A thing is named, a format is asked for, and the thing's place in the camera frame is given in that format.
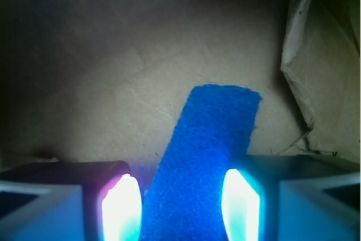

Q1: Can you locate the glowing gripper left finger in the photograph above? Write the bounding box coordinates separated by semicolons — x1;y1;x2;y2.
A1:
1;161;142;240

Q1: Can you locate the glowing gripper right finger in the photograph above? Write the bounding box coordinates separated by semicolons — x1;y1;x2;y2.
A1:
221;155;360;240

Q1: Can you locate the blue rectangular sponge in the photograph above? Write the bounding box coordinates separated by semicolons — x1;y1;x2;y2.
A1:
140;84;261;240

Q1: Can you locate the brown paper-lined cardboard box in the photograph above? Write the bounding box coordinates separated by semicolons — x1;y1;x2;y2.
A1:
1;0;360;179

